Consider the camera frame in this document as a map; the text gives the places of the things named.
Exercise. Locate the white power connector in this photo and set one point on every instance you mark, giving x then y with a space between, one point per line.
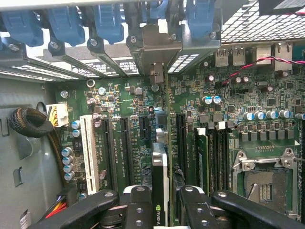
60 114

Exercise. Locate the green motherboard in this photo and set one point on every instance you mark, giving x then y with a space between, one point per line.
195 95

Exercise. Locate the open black PC case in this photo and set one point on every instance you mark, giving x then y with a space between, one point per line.
23 143

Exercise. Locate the white expansion slot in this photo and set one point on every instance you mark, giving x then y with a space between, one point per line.
89 152

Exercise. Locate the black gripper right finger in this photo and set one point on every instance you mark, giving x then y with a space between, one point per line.
200 211

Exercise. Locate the blue card retention clip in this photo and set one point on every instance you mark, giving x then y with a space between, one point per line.
200 21
66 26
22 28
156 10
108 23

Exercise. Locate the CPU socket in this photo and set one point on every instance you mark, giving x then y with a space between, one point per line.
267 181

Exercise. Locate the short black expansion slot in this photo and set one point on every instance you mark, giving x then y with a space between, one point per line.
144 127

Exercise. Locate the socket locking lever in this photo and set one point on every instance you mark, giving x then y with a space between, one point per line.
299 158

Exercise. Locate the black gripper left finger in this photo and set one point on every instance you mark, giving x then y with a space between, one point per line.
138 211

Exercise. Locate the long black expansion slot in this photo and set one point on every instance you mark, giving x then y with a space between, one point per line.
109 155
181 140
127 152

